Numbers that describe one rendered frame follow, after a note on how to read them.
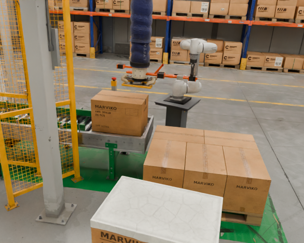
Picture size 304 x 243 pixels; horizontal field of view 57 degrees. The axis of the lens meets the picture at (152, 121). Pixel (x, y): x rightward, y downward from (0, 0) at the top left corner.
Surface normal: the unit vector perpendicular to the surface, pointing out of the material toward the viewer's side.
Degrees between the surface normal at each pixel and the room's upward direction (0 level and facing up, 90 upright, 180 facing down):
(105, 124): 90
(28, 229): 0
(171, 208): 0
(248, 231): 0
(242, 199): 90
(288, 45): 90
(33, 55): 90
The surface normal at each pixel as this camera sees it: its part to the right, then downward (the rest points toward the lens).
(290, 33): -0.15, 0.38
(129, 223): 0.04, -0.92
